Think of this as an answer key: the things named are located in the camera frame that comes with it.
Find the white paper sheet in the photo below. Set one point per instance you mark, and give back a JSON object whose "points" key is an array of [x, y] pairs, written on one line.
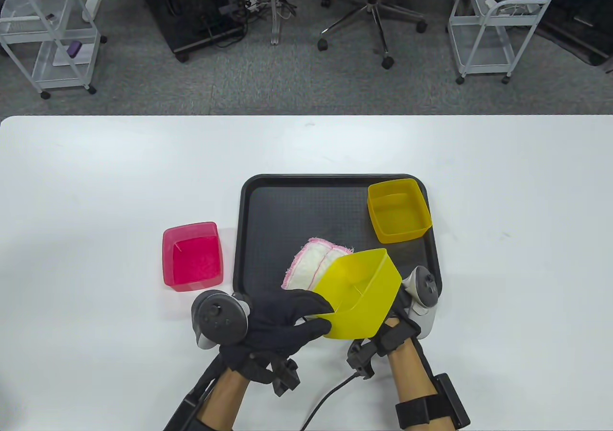
{"points": [[62, 57]]}

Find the grey handheld controller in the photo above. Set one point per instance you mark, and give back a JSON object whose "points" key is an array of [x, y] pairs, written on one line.
{"points": [[424, 287], [215, 316]]}

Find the small purple box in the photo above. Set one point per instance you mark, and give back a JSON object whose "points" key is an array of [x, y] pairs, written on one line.
{"points": [[74, 49]]}

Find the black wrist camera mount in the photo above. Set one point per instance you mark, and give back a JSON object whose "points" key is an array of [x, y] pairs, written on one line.
{"points": [[282, 376], [368, 354]]}

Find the lemon yellow plastic food container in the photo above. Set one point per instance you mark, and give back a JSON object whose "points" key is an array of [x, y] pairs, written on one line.
{"points": [[364, 282]]}

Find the amber yellow plastic food container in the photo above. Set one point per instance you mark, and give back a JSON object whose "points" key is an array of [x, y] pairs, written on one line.
{"points": [[397, 210]]}

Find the black equipment base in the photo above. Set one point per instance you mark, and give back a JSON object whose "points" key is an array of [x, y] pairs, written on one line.
{"points": [[589, 19]]}

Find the black battery pack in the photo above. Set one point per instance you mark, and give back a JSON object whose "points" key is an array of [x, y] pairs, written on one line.
{"points": [[179, 414], [452, 400]]}

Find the person's left hand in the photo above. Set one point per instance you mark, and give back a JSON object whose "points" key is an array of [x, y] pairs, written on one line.
{"points": [[273, 321]]}

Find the person's right hand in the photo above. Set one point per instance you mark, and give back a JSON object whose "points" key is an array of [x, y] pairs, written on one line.
{"points": [[401, 309]]}

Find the white pink dish cloth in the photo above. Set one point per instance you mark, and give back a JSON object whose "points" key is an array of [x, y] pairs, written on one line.
{"points": [[306, 268]]}

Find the black equipment cart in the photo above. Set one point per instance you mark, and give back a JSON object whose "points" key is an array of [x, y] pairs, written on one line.
{"points": [[191, 9]]}

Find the person's right forearm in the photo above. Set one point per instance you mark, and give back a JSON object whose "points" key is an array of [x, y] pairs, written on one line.
{"points": [[412, 378]]}

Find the pink plastic food container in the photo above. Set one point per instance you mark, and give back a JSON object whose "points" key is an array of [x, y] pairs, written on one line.
{"points": [[191, 263]]}

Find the person's left forearm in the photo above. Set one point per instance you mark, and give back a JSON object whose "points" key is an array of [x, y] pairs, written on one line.
{"points": [[225, 397]]}

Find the black plastic tray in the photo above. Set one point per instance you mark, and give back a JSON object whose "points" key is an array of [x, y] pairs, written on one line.
{"points": [[287, 210]]}

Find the black office chair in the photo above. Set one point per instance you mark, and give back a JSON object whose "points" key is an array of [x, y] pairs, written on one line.
{"points": [[373, 5]]}

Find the clear plastic pole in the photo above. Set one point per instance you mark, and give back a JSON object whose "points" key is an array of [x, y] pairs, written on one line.
{"points": [[275, 19]]}

